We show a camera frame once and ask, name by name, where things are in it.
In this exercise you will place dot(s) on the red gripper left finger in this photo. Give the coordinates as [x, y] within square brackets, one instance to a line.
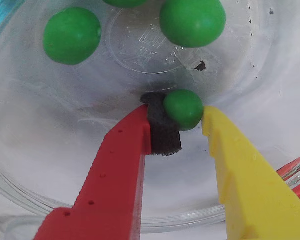
[115, 175]

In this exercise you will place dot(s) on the clear glass dish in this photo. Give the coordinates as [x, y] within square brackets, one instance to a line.
[52, 125]

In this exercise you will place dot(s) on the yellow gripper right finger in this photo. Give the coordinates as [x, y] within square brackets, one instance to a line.
[252, 195]

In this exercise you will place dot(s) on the green round pill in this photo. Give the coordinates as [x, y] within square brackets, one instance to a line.
[72, 35]
[183, 110]
[125, 2]
[192, 22]

